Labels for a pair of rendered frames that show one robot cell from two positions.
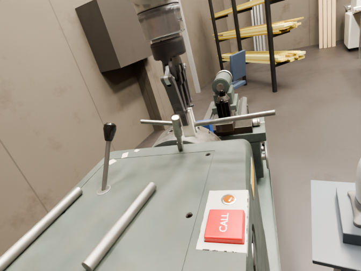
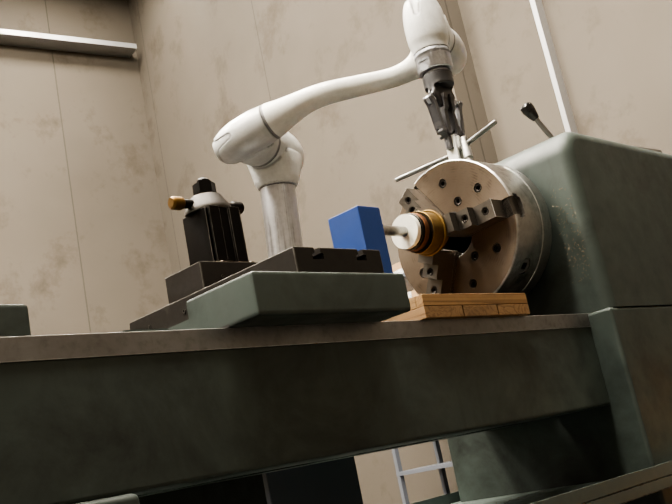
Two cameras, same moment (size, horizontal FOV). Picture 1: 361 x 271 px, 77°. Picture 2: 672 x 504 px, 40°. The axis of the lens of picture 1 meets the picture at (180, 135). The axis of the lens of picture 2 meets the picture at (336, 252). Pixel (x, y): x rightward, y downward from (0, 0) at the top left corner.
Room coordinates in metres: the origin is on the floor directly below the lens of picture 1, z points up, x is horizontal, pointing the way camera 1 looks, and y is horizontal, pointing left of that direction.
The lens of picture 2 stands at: (2.63, 0.40, 0.66)
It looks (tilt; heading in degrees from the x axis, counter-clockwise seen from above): 13 degrees up; 200
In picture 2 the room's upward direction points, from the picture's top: 12 degrees counter-clockwise
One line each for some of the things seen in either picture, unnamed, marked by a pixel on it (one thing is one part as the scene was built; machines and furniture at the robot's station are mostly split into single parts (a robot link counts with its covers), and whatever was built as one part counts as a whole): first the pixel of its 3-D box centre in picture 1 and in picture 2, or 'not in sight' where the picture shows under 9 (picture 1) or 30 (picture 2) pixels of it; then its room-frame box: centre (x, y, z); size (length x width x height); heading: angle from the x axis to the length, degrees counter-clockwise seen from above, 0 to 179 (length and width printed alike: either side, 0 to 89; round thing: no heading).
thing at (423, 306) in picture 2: not in sight; (402, 330); (1.03, -0.10, 0.89); 0.36 x 0.30 x 0.04; 67
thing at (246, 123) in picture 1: (217, 127); (249, 301); (1.33, -0.25, 0.95); 0.43 x 0.18 x 0.04; 67
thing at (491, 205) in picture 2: not in sight; (479, 217); (0.88, 0.06, 1.09); 0.12 x 0.11 x 0.05; 67
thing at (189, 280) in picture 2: (226, 120); (233, 284); (1.28, -0.30, 1.00); 0.20 x 0.10 x 0.05; 157
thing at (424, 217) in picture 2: not in sight; (423, 232); (0.91, -0.05, 1.08); 0.09 x 0.09 x 0.09; 67
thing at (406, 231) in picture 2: not in sight; (386, 230); (1.01, -0.10, 1.08); 0.13 x 0.07 x 0.07; 157
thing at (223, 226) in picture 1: (225, 226); not in sight; (0.27, -0.03, 1.26); 0.06 x 0.06 x 0.02; 67
